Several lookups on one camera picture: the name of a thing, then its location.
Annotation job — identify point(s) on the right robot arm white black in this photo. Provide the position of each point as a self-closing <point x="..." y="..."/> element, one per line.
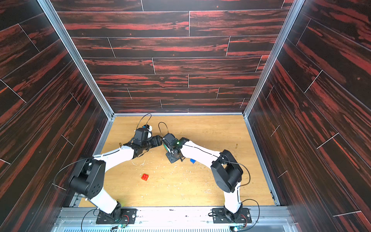
<point x="226" y="171"/>

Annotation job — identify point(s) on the aluminium front rail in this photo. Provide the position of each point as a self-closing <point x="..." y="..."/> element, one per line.
<point x="177" y="219"/>

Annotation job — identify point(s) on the small red lego brick lower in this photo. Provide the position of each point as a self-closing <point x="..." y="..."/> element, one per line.
<point x="145" y="177"/>

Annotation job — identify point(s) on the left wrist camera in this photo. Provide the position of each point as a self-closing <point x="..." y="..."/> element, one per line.
<point x="147" y="131"/>

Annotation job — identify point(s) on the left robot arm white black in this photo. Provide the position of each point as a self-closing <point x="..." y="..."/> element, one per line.
<point x="87" y="177"/>

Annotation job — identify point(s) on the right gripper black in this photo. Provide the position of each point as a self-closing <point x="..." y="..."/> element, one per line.
<point x="173" y="155"/>

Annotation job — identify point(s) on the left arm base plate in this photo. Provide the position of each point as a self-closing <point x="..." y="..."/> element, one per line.
<point x="124" y="216"/>

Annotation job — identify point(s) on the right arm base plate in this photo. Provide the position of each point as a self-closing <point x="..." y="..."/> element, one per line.
<point x="221" y="215"/>

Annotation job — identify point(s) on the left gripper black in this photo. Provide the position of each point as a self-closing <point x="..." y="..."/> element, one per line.
<point x="156" y="139"/>

